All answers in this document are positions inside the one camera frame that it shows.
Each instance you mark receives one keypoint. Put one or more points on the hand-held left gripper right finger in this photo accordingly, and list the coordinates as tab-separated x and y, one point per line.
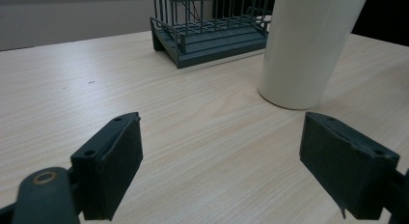
345	166

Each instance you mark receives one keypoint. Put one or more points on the white cup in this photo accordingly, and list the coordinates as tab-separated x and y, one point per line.
300	50

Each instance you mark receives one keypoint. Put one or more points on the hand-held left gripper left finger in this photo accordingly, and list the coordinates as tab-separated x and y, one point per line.
109	166

